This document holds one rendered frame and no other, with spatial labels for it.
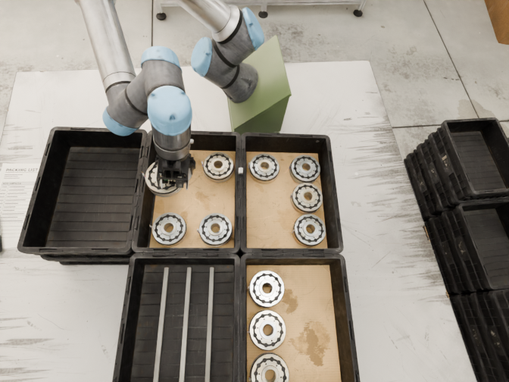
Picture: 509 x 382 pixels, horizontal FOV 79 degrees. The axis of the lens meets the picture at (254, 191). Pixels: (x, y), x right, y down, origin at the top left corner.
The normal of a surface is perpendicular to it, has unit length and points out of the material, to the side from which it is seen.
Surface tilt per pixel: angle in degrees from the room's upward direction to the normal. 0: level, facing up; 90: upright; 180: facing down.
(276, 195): 0
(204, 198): 0
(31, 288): 0
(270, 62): 44
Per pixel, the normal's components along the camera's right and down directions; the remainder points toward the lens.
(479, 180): 0.07, -0.38
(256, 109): -0.63, -0.20
